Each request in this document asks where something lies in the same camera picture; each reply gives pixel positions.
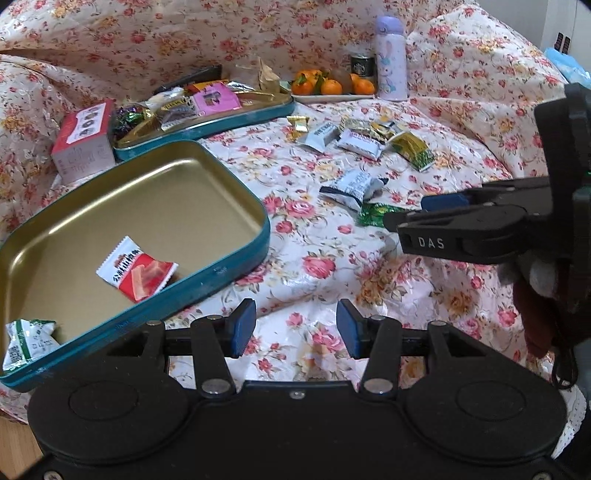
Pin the mandarin orange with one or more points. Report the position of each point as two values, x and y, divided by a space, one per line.
354 76
301 86
313 74
331 86
363 86

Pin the white black snack packet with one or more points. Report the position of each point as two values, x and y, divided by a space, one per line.
353 187
321 137

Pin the light blue plastic bag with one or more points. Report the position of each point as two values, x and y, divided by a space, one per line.
570 67

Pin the brown kiwi fruit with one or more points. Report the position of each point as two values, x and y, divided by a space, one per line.
344 77

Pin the red white cardboard box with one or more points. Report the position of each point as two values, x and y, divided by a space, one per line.
85 138

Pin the black remote control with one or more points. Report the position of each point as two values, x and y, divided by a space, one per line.
194 77

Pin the gold bar snack packet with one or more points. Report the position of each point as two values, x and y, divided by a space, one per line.
299 124

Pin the teal tin tray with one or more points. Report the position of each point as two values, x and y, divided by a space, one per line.
138 203

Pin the person's right forearm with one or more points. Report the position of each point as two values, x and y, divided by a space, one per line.
535 318

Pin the dark drink can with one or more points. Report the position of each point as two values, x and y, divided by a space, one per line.
363 64

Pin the green white snack packet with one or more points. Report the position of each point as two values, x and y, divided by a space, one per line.
27 344

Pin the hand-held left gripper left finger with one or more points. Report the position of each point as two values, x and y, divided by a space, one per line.
242 328

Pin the white oblong plate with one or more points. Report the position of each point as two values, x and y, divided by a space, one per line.
323 98

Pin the purple rabbit print bottle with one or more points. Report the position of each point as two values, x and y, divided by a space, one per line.
391 60

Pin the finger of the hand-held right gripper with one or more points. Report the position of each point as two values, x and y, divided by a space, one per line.
429 240
443 202

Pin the yellow green snack packet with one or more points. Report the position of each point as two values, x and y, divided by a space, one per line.
413 151

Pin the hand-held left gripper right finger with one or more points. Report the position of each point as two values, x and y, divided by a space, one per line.
348 333

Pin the red white snack packet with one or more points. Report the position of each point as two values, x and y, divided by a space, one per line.
136 272

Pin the green foil candy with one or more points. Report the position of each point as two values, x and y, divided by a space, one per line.
374 214

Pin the white cabinet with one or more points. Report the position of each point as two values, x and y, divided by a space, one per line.
565 18

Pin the white blue snack packet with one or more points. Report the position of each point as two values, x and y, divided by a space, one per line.
362 144

